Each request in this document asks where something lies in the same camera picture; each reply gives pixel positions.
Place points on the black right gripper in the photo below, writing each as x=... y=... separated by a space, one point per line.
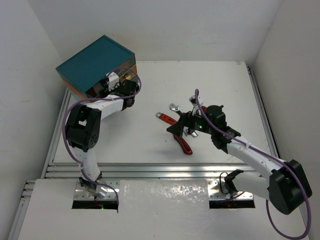
x=185 y=120

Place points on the red handled adjustable wrench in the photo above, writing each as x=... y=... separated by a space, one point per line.
x=171 y=121

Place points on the teal drawer organizer box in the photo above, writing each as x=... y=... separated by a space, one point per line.
x=83 y=73

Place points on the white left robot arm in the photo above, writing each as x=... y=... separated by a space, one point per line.
x=83 y=122

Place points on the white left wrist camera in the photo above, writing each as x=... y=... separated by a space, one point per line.
x=112 y=80

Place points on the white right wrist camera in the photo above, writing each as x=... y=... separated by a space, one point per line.
x=197 y=104

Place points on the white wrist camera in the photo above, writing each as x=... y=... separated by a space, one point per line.
x=112 y=80
x=197 y=104

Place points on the black handled adjustable wrench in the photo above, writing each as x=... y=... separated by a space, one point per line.
x=175 y=108

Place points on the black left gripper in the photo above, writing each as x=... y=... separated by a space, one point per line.
x=105 y=83

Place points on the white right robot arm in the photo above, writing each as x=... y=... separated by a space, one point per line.
x=283 y=183

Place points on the white foam cover panel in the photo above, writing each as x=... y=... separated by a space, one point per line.
x=169 y=195

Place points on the aluminium table edge rail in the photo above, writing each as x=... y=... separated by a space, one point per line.
x=169 y=170

